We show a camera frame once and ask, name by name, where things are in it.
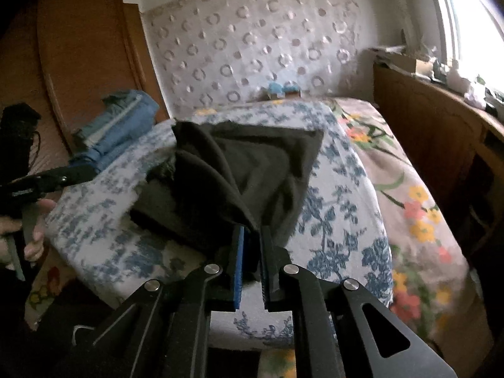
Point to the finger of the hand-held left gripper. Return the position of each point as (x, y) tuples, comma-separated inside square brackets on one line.
[(65, 177)]

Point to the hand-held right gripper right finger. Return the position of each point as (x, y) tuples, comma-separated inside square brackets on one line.
[(268, 275)]

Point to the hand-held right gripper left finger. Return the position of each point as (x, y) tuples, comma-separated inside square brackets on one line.
[(240, 271)]

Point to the black pants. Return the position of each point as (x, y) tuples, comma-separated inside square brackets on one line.
[(236, 173)]

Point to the person's left hand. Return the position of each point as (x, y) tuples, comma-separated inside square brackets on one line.
[(39, 244)]

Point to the folded dark blue jeans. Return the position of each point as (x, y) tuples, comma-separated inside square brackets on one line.
[(98, 152)]

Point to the bed with floral sheet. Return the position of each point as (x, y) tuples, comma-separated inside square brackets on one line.
[(334, 212)]

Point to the folded light blue jeans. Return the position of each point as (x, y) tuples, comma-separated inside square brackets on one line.
[(130, 106)]

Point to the wooden wardrobe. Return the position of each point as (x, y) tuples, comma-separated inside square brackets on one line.
[(78, 47)]

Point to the colourful flowered bedsheet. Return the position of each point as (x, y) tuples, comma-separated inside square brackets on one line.
[(413, 189)]

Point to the small light blue bundle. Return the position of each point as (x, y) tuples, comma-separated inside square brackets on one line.
[(280, 88)]

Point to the long wooden cabinet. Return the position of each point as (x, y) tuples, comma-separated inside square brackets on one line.
[(425, 126)]

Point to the white curtain with circles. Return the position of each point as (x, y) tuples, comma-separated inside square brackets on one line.
[(236, 27)]

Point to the cardboard box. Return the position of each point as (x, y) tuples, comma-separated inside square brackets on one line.
[(401, 62)]

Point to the window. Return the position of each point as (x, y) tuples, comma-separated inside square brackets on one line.
[(468, 12)]

